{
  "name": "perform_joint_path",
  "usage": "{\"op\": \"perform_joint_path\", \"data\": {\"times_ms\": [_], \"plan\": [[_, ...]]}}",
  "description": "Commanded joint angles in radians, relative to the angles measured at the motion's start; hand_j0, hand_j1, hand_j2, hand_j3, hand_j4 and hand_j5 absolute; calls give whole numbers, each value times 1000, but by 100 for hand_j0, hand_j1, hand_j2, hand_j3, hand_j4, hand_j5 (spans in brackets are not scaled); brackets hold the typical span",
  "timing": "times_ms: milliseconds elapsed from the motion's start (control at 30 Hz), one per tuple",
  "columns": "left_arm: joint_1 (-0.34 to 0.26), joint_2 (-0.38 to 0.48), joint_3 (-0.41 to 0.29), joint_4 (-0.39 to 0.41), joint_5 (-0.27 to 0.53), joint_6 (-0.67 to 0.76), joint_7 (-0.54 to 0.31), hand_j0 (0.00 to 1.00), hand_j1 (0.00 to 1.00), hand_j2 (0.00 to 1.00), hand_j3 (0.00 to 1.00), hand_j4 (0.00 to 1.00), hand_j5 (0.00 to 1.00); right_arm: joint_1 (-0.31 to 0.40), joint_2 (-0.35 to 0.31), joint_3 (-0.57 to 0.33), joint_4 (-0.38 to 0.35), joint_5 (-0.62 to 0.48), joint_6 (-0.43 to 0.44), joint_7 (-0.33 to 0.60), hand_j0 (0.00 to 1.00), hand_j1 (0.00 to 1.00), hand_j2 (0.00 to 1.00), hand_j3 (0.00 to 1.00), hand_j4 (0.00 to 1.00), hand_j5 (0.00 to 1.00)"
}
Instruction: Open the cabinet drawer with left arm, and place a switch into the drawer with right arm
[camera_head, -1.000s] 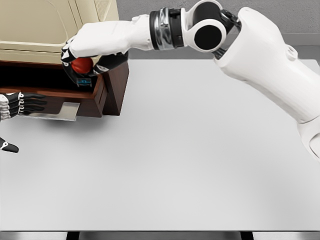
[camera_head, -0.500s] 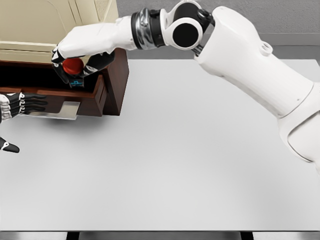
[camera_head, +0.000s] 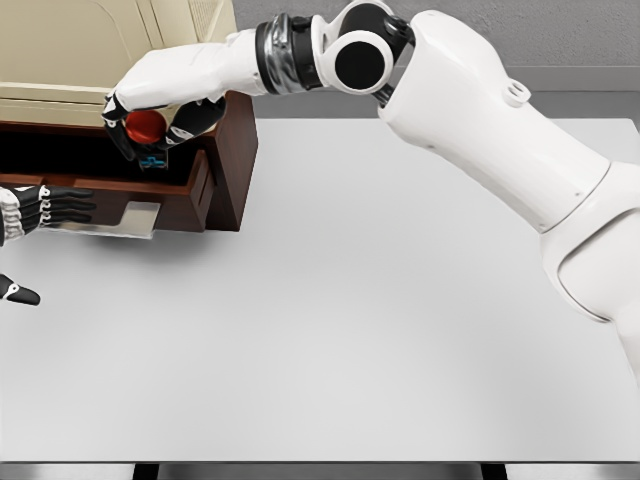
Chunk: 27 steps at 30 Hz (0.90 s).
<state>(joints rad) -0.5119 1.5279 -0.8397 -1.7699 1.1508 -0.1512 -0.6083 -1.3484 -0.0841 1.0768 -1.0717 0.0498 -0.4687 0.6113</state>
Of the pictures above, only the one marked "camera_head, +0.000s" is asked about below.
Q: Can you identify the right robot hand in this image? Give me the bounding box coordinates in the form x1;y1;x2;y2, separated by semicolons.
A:
101;38;232;162

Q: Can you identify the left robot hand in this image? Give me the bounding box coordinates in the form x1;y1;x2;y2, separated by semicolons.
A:
0;183;98;307

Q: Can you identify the red button switch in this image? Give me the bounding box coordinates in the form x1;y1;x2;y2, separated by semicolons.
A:
124;109;170;173

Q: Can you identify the brown drawer with silver handle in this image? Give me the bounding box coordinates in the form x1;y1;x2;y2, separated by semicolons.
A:
0;147;217;241

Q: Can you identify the brown cabinet with cream top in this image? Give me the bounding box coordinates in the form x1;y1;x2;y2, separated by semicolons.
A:
0;0;259;234

